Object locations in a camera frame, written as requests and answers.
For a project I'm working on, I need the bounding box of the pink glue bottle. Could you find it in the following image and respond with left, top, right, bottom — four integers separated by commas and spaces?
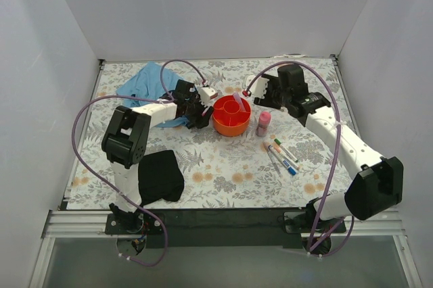
256, 111, 271, 137

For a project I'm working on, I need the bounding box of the pink translucent highlighter body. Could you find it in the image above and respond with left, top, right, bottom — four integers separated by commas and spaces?
233, 92, 246, 112

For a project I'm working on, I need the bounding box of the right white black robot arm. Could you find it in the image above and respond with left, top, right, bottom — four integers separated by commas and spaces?
244, 61, 404, 232

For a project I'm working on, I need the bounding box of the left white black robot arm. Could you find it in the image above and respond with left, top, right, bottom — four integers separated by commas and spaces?
101, 80, 218, 234

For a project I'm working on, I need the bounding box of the blue cloth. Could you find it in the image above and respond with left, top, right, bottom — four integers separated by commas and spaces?
116, 62, 188, 128

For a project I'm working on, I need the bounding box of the orange round organizer container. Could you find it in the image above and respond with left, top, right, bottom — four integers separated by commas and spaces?
212, 95, 252, 137

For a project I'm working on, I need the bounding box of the green cap marker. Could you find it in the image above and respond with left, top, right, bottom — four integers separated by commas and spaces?
274, 138, 299, 163

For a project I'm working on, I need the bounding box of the grey thin pen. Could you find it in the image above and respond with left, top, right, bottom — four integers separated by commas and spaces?
263, 141, 282, 178

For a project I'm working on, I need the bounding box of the floral table mat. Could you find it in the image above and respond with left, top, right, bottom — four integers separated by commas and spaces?
66, 62, 351, 210

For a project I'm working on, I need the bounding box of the orange cap marker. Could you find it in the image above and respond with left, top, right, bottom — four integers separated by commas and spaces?
272, 143, 300, 170

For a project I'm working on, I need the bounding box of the blue cap marker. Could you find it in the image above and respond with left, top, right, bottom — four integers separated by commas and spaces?
268, 145, 296, 176

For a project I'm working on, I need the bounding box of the black cloth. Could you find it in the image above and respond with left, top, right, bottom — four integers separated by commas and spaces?
138, 150, 185, 206

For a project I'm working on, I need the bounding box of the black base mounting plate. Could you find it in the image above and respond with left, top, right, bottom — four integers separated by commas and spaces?
104, 206, 349, 250

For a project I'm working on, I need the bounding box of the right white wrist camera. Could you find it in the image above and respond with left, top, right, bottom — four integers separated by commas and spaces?
242, 75, 269, 99

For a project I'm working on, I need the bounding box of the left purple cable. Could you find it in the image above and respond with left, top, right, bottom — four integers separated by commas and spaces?
71, 59, 209, 267

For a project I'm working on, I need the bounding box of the purple cable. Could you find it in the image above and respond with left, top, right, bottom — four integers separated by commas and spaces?
243, 61, 355, 257
71, 59, 209, 267

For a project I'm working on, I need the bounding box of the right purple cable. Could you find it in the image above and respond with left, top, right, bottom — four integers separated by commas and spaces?
243, 61, 355, 257

